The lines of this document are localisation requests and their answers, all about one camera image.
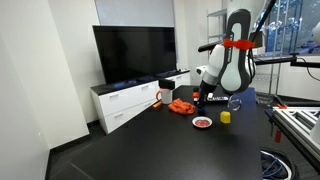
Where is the white drawer cabinet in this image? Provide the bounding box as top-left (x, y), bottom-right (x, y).
top-left (89, 69), bottom-right (192, 135)

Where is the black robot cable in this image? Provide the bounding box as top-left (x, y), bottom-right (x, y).
top-left (248, 0), bottom-right (278, 79)

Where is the cardboard box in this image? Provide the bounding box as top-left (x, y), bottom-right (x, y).
top-left (249, 30), bottom-right (266, 50)

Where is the small white red dish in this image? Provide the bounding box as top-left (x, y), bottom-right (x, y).
top-left (191, 115), bottom-right (213, 130)

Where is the orange cloth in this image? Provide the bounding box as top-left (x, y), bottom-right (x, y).
top-left (167, 97), bottom-right (197, 116)

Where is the clear glass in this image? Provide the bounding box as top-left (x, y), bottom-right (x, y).
top-left (227, 94), bottom-right (243, 112)

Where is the black round bin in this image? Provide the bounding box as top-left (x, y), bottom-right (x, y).
top-left (259, 148), bottom-right (300, 180)

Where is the black flat television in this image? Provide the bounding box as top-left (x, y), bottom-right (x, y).
top-left (92, 25), bottom-right (178, 85)

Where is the black boom cable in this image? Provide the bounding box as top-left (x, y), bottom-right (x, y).
top-left (299, 57), bottom-right (320, 83)

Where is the white mug red inside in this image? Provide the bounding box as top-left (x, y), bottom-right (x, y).
top-left (155, 87), bottom-right (174, 105)

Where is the red strap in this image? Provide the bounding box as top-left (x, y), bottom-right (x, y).
top-left (223, 38), bottom-right (256, 51)

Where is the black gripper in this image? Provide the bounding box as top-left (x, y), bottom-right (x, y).
top-left (196, 80), bottom-right (212, 110)

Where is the yellow pentagon block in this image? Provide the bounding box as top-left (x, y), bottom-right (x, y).
top-left (219, 110), bottom-right (232, 125)

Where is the aluminium frame rail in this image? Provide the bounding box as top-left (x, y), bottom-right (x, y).
top-left (265, 105), bottom-right (320, 168)

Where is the white remote control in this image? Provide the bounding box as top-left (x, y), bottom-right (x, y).
top-left (207, 95), bottom-right (230, 103)

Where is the red clamp handle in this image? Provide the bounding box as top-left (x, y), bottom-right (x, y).
top-left (274, 129), bottom-right (283, 144)

